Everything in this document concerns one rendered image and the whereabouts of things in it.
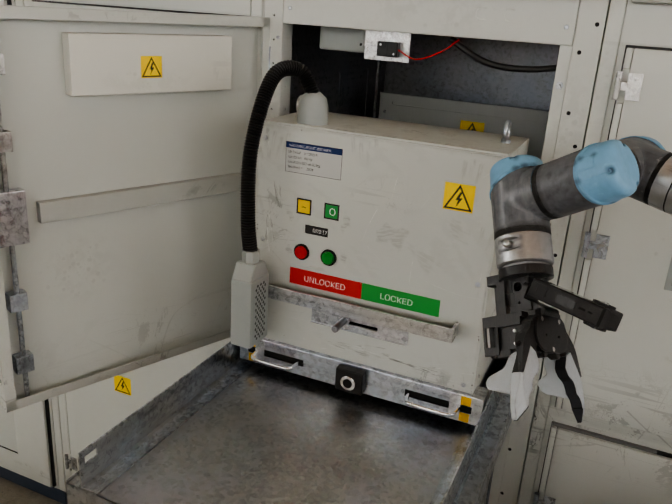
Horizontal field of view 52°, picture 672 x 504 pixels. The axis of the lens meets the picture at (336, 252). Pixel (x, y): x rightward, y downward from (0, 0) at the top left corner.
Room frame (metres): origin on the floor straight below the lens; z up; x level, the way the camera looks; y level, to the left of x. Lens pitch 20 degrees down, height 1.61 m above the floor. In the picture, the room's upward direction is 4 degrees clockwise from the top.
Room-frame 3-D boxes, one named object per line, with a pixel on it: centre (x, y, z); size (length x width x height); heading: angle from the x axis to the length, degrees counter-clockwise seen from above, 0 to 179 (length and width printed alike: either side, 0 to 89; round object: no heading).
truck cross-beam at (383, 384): (1.26, -0.06, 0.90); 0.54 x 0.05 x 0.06; 67
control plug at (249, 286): (1.27, 0.17, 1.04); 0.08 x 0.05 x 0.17; 157
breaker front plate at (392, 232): (1.25, -0.05, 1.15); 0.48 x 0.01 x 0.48; 67
